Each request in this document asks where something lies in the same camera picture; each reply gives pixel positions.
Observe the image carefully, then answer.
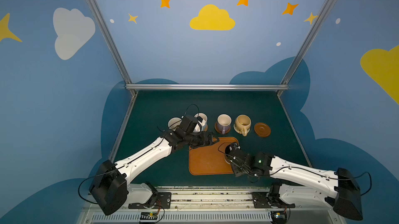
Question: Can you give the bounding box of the right aluminium frame post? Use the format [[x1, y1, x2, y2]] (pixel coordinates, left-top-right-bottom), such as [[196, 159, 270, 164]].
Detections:
[[277, 0, 337, 97]]

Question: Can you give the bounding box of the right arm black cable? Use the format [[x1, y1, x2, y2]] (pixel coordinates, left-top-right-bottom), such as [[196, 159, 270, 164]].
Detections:
[[217, 141, 373, 197]]

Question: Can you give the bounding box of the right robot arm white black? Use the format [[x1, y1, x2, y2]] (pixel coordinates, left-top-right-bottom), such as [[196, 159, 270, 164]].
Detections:
[[224, 143, 363, 221]]

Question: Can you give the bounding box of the aluminium frame post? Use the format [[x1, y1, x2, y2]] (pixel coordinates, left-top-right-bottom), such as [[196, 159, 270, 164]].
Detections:
[[277, 0, 337, 97], [86, 0, 132, 85]]

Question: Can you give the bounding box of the controller board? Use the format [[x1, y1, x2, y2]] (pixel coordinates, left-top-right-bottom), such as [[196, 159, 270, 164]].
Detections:
[[139, 212, 158, 222], [271, 212, 288, 224]]

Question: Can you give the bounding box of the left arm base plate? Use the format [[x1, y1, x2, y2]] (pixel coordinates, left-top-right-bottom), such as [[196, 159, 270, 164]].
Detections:
[[128, 192, 171, 209]]

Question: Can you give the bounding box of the light blue mug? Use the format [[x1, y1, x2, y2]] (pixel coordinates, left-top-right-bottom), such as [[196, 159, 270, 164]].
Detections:
[[194, 113, 208, 131]]

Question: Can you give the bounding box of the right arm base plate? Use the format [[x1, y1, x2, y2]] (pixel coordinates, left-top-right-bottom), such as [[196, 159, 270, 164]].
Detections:
[[251, 192, 296, 209]]

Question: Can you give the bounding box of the right controller board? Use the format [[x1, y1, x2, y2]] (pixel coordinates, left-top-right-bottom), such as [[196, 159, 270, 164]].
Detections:
[[271, 212, 288, 224]]

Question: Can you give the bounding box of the black mug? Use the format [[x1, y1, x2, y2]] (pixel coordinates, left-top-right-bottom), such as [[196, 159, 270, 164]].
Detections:
[[224, 142, 240, 164]]

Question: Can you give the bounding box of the white speckled mug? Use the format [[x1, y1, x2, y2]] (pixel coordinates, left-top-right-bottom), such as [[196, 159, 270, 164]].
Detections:
[[168, 118, 182, 130]]

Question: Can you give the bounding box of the orange wooden tray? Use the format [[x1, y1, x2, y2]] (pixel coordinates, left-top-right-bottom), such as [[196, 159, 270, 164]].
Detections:
[[189, 137, 239, 176]]

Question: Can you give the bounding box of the yellow beige mug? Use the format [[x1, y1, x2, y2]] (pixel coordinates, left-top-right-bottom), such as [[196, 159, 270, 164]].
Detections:
[[233, 115, 251, 137]]

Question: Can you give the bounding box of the lilac mug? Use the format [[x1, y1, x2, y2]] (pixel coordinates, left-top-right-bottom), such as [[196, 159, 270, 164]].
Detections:
[[217, 114, 232, 126]]

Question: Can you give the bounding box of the rear aluminium crossbar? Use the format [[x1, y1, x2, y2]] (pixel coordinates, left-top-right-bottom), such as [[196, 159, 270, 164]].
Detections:
[[125, 84, 289, 91]]

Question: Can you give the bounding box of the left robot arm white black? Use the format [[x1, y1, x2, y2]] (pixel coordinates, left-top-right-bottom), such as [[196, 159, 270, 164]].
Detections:
[[89, 115, 219, 216]]

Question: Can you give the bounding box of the brown wooden coaster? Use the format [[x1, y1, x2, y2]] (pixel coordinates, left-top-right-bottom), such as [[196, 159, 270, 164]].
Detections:
[[214, 122, 231, 135], [254, 123, 271, 138]]

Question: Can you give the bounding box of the left aluminium frame post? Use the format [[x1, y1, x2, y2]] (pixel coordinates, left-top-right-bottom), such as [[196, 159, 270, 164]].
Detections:
[[86, 0, 132, 85]]

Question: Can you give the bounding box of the left controller board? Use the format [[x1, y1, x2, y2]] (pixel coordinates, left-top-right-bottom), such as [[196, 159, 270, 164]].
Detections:
[[139, 212, 158, 222]]

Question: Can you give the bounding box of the aluminium rail front frame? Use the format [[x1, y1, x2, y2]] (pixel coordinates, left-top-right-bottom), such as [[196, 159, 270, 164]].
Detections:
[[77, 186, 346, 224]]

